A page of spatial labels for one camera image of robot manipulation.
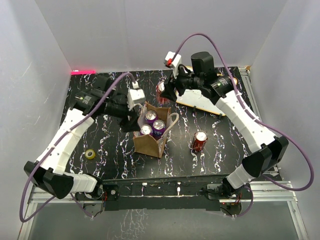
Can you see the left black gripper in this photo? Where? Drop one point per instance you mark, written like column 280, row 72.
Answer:
column 132, row 123

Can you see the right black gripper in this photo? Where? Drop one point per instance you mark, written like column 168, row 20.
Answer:
column 169, row 91

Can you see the red soda can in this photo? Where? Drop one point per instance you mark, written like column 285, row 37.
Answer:
column 159, row 90
column 199, row 140

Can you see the purple soda can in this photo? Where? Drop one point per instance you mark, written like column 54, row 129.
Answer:
column 158, row 129
column 146, row 129
column 150, row 117

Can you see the purple soda can front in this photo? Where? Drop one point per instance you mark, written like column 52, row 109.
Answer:
column 146, row 129

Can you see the brown canvas tote bag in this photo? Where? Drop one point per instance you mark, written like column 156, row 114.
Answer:
column 147, row 144

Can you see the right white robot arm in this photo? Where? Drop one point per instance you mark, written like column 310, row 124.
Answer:
column 266, row 148

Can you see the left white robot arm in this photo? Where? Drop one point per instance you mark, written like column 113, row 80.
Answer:
column 48, row 171

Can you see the small whiteboard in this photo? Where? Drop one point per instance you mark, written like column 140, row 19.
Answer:
column 200, row 100

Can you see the pink marker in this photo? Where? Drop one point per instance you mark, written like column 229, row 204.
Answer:
column 83, row 72

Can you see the yellow tape roll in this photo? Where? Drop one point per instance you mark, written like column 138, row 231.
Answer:
column 90, row 154

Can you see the red soda can front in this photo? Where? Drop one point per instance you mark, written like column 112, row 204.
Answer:
column 199, row 140

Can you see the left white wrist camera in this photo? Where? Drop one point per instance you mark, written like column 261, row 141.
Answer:
column 135, row 95

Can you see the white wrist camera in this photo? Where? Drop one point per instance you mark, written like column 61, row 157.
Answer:
column 135, row 95
column 173, row 62

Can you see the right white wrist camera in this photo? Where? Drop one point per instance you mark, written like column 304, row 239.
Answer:
column 173, row 62

